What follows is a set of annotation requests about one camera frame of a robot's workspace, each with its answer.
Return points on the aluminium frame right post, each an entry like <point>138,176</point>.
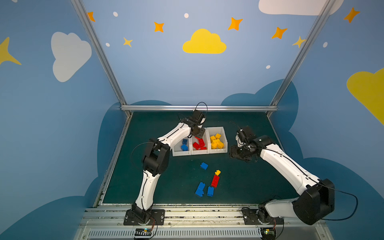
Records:
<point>304,50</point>

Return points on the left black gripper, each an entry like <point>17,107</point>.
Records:
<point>198,132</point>

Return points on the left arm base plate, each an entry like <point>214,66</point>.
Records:
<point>153,217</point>

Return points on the middle white bin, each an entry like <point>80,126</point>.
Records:
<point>206,139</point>

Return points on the aluminium frame left post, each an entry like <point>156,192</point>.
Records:
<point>88,26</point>

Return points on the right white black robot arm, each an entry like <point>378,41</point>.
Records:
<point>316,197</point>

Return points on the aluminium rail front base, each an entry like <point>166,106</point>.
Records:
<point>193,222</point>

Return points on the aluminium frame post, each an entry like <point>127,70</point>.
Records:
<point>88,26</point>
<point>304,50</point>

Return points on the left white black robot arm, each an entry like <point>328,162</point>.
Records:
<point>156,159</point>

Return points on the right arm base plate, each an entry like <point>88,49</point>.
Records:
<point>259,217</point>

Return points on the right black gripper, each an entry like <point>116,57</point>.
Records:
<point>240,151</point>

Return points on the circuit board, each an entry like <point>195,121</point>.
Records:
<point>143,234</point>
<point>268,234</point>

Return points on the long blue brick bottom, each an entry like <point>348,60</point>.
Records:
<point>200,189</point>

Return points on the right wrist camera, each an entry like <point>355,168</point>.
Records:
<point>240,138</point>

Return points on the right circuit board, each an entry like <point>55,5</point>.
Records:
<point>268,234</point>

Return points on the long red brick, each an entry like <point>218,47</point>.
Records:
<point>201,142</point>
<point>215,181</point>

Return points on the left white bin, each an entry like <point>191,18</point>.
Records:
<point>179,142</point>

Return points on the aluminium frame back bar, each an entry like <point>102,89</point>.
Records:
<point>160,108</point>

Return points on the red curved brick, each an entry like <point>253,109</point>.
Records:
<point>196,146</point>

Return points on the right white bin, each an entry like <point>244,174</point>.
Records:
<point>218,130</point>

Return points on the white bin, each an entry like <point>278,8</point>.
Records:
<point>179,142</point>
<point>218,130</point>
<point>206,139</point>

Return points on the left circuit board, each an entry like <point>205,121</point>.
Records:
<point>143,234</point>

